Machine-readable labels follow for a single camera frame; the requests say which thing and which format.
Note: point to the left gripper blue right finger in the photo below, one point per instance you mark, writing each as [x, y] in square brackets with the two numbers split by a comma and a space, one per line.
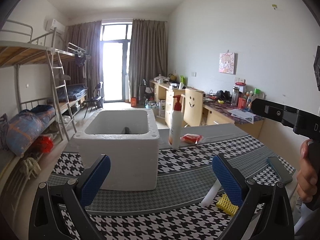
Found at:
[276, 219]

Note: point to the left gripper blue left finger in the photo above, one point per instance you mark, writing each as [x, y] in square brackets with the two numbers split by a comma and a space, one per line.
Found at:
[46, 219]

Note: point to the yellow foam fruit net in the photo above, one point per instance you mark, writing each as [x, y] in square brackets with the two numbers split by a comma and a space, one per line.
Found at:
[226, 205]

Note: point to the grey sock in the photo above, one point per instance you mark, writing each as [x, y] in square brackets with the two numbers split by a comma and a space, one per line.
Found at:
[126, 130]

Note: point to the person's right hand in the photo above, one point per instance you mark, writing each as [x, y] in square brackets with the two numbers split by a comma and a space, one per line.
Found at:
[307, 176]

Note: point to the black smartphone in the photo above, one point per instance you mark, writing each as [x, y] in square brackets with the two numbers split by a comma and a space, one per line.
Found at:
[280, 170]

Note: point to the papers on desk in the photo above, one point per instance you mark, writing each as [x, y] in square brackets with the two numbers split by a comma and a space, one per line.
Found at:
[241, 116]

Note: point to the red plastic bag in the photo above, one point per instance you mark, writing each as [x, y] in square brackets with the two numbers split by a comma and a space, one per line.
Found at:
[43, 144]

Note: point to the houndstooth tablecloth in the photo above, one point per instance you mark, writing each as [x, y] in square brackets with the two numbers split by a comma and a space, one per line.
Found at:
[172, 210]

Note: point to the blue plaid quilt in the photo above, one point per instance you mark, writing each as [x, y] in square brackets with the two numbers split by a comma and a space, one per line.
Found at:
[19, 132]

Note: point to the wooden desk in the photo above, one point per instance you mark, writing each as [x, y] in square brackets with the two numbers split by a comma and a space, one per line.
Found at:
[214, 113]

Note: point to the white styrofoam box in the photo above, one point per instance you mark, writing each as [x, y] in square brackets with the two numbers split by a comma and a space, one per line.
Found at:
[134, 157]

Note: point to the red snack packet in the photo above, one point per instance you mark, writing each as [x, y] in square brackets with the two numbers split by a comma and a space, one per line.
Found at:
[192, 139]

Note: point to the metal bunk bed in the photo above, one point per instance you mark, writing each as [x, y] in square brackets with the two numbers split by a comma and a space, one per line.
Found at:
[39, 74]

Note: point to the wooden smiley face chair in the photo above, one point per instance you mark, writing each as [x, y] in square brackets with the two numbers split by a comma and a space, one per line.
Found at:
[193, 107]

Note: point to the white lotion pump bottle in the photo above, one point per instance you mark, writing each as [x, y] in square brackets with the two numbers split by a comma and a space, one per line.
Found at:
[176, 124]

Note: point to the black folding chair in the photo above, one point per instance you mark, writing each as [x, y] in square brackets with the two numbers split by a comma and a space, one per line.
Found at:
[95, 99]

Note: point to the orange floor container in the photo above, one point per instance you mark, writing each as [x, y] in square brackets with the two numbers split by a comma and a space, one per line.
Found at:
[133, 102]

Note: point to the brown right curtain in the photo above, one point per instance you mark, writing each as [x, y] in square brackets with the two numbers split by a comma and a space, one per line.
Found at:
[148, 53]

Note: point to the brown curtain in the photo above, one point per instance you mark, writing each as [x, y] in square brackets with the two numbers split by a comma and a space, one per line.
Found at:
[84, 41]
[148, 53]

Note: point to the brown left curtain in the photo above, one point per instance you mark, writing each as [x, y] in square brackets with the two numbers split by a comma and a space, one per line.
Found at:
[84, 41]

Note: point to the white air conditioner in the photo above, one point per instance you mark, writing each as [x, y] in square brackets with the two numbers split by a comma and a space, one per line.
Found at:
[54, 24]

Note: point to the anime wall picture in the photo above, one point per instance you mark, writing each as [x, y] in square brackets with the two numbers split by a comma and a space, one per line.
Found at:
[227, 63]

